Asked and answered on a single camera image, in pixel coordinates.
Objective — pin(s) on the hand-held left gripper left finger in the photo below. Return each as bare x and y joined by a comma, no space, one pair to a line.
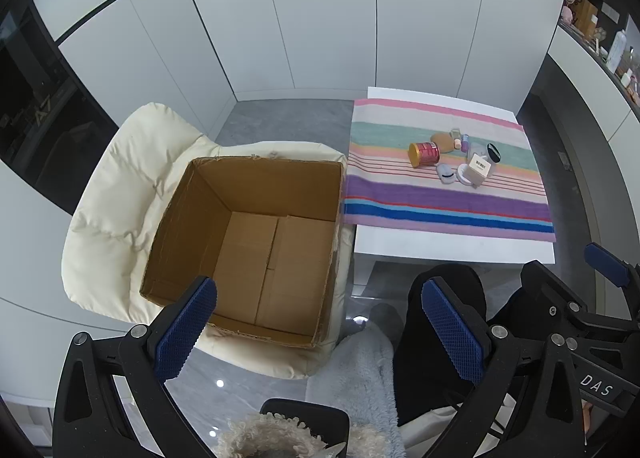
185,333

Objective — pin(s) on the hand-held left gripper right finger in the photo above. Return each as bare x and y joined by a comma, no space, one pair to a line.
452,333

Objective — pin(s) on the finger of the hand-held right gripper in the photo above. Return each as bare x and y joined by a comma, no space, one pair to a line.
550,293
607,263

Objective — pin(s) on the brown cardboard box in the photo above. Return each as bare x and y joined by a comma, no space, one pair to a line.
300,258

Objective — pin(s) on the small white carton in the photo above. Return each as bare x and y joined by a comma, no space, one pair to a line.
480,169

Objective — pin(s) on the white round jar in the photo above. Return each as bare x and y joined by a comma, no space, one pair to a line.
463,174

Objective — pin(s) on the black round compact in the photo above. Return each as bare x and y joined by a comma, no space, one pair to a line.
493,152

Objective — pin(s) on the grey-blue oval pouch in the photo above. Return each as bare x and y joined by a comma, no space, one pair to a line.
445,171

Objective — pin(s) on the small purple bottle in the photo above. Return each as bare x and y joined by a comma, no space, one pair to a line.
465,143

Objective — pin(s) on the red metal can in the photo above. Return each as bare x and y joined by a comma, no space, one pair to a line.
425,154

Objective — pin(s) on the tan round puff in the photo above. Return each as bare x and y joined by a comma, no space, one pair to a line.
442,141

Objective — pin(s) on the person's black pants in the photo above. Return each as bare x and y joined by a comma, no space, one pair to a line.
415,388

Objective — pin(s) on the white table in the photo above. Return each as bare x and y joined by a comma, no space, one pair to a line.
450,245

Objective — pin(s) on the light blue fleece garment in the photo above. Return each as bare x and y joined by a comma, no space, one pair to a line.
360,378

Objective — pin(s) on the beige fur trim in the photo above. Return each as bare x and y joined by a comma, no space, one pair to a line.
250,434

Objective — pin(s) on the striped cloth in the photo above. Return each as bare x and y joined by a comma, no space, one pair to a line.
400,188

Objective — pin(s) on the cream padded chair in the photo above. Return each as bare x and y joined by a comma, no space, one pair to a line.
140,163

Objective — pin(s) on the white bottle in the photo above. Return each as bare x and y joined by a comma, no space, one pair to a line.
617,51

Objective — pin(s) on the pink plush toy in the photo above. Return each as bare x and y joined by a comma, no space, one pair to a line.
567,14

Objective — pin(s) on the black glass cabinet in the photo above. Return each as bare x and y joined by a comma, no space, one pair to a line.
40,113

